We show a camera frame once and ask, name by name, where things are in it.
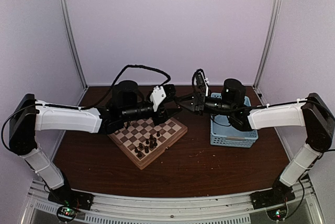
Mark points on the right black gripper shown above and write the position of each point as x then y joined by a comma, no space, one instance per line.
197,108

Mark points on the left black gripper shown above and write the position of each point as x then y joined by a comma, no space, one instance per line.
164,116

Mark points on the wooden chess board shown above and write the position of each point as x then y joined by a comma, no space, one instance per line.
142,142

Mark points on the light blue plastic basket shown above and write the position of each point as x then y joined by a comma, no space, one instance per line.
223,134

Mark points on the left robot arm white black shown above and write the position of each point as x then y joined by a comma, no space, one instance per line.
127,104

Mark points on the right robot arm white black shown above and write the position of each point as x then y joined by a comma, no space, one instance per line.
322,176

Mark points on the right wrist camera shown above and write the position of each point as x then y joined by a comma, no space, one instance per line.
200,81

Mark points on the right aluminium frame post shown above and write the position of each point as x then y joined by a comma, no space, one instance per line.
275,12

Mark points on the aluminium frame post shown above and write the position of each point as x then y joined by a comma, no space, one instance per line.
275,12
72,44

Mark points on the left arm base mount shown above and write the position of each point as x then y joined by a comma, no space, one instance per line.
78,200

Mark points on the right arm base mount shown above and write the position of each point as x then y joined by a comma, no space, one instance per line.
269,198

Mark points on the front aluminium rail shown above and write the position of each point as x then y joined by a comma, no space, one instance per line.
233,208

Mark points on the left aluminium frame post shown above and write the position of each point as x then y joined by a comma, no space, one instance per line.
72,44

